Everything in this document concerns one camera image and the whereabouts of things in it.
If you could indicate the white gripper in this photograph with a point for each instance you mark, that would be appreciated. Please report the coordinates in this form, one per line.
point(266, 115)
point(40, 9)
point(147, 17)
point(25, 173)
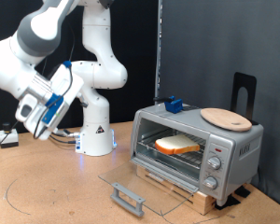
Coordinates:
point(73, 82)

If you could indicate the black spatula with blue grip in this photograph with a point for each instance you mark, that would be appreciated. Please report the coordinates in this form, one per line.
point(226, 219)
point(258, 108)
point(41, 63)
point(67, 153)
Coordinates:
point(173, 106)

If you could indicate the white bread slice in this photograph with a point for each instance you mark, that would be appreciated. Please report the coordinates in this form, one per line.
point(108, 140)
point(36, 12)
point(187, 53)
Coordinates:
point(177, 143)

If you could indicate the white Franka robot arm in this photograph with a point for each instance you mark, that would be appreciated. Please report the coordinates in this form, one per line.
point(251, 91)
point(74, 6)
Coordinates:
point(93, 140)

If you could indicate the silver oven temperature knob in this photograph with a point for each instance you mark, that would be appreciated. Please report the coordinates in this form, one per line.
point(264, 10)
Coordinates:
point(214, 162)

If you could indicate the silver oven timer knob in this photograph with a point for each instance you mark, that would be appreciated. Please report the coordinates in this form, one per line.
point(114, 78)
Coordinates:
point(210, 182)

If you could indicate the silver toaster oven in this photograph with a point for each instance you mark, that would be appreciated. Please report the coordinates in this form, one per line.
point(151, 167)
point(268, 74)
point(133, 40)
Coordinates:
point(239, 161)

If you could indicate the emergency stop button box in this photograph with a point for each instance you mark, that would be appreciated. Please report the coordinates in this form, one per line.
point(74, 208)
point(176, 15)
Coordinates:
point(8, 137)

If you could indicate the black backdrop curtain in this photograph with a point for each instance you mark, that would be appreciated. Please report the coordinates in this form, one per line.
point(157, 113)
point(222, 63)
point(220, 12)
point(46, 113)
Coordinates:
point(137, 46)

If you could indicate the vertical aluminium pole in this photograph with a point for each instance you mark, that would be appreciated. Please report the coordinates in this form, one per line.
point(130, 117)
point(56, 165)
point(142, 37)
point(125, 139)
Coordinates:
point(159, 46)

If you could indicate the round wooden cutting board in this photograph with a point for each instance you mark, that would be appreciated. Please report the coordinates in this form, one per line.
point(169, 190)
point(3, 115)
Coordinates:
point(227, 119)

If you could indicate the slotted wooden block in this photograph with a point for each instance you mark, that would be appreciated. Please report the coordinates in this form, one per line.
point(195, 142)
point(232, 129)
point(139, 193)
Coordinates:
point(205, 202)

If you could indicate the black metal bookend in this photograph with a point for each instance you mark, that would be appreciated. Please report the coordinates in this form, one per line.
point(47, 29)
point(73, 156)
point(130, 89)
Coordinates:
point(239, 81)

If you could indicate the grey backdrop curtain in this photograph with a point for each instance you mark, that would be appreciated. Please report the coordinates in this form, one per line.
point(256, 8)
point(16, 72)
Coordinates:
point(224, 37)

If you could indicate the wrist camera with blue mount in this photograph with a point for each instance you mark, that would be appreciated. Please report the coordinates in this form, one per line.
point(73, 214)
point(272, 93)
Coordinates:
point(53, 105)

